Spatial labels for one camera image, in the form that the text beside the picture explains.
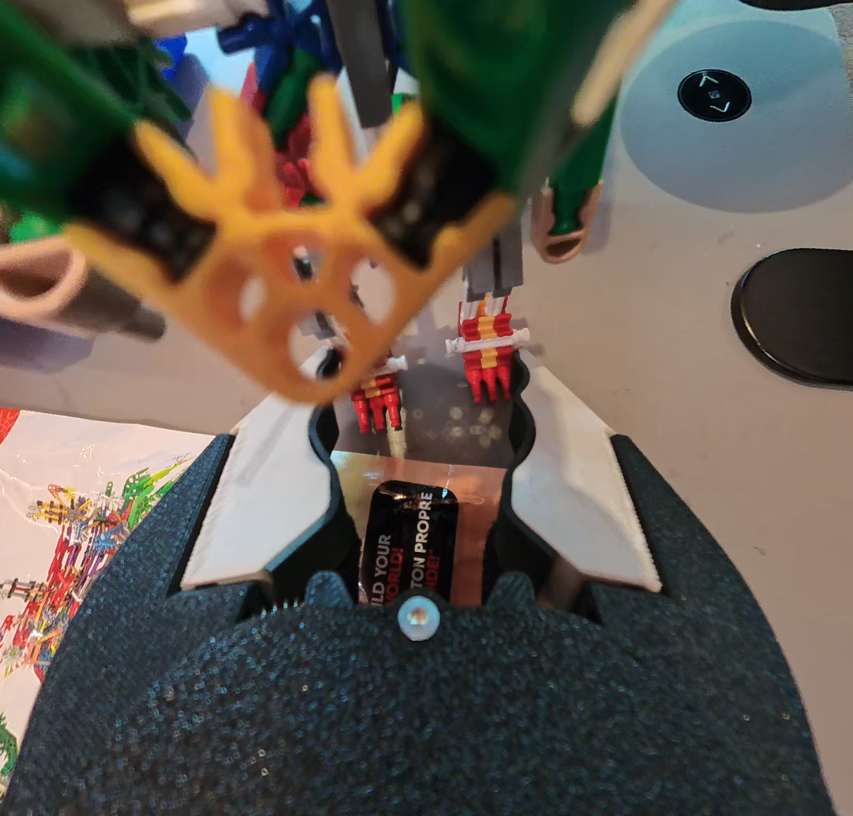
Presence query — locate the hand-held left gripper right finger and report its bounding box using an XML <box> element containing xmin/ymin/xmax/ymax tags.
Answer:
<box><xmin>496</xmin><ymin>349</ymin><xmax>664</xmax><ymax>593</ymax></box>

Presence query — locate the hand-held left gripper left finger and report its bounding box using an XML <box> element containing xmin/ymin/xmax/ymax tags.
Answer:
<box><xmin>180</xmin><ymin>392</ymin><xmax>357</xmax><ymax>592</ymax></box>

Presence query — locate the red yellow toy assembly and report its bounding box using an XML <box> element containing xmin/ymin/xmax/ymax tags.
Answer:
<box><xmin>350</xmin><ymin>299</ymin><xmax>532</xmax><ymax>435</ymax></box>

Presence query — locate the green clip connector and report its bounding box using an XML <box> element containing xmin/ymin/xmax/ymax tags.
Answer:
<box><xmin>400</xmin><ymin>0</ymin><xmax>621</xmax><ymax>193</ymax></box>

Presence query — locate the small multicolour toy model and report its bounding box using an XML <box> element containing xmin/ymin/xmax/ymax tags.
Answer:
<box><xmin>0</xmin><ymin>0</ymin><xmax>707</xmax><ymax>407</ymax></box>

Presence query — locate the black clamp-on armrest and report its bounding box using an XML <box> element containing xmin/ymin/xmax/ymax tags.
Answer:
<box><xmin>710</xmin><ymin>0</ymin><xmax>853</xmax><ymax>388</ymax></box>

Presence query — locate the black round logo disc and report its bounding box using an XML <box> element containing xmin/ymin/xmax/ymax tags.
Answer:
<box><xmin>678</xmin><ymin>68</ymin><xmax>753</xmax><ymax>122</ymax></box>

